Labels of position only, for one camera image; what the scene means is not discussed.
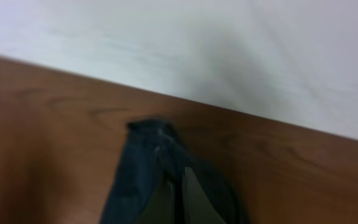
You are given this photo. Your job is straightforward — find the navy blue shorts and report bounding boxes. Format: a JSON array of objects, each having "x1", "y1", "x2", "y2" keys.
[{"x1": 99, "y1": 119, "x2": 250, "y2": 224}]

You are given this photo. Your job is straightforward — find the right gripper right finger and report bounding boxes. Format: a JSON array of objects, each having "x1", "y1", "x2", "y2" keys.
[{"x1": 181, "y1": 167, "x2": 226, "y2": 224}]

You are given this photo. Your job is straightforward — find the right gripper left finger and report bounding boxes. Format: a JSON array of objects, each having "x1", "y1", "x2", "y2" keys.
[{"x1": 137, "y1": 180, "x2": 175, "y2": 224}]

